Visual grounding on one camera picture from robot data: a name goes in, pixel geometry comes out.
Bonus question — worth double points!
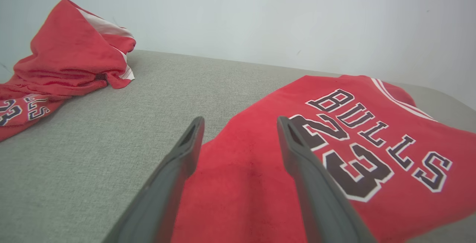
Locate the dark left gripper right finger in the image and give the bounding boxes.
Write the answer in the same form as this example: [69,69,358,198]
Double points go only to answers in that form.
[277,116,377,243]

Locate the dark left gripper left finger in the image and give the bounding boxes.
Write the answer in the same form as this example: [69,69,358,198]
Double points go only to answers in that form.
[102,116,205,243]

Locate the red Bulls jersey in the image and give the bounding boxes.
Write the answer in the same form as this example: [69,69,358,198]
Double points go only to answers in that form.
[170,74,476,243]

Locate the red shorts with white stripe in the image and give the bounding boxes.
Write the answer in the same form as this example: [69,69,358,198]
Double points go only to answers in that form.
[0,0,136,142]

